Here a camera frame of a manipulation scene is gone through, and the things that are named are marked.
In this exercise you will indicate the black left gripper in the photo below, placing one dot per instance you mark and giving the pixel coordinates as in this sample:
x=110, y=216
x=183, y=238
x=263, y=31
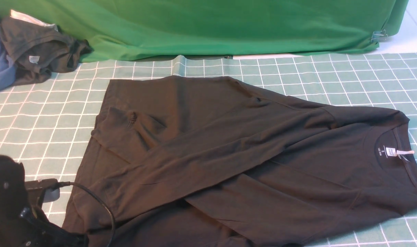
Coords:
x=47, y=234

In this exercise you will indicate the crumpled dark gray garment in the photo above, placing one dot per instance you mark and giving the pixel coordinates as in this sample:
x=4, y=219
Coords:
x=38, y=51

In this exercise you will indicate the silver binder clip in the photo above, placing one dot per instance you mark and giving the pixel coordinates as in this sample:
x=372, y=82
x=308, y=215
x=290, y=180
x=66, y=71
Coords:
x=379, y=36

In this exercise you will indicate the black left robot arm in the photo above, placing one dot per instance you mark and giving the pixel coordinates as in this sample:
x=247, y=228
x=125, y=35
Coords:
x=23, y=223

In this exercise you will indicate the green backdrop cloth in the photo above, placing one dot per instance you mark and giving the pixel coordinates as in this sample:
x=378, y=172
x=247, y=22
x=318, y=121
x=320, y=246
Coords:
x=129, y=30

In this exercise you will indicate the dark gray long-sleeve shirt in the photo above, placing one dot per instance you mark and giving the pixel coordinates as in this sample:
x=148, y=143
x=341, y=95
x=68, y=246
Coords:
x=215, y=162

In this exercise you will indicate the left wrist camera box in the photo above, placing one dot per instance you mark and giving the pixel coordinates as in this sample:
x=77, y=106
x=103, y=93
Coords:
x=42, y=191

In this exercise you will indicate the green grid-pattern mat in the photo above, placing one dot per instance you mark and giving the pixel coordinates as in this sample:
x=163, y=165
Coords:
x=47, y=126

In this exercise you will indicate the white cloth behind pile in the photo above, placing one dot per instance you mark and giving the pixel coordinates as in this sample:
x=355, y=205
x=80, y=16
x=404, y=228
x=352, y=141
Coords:
x=27, y=18

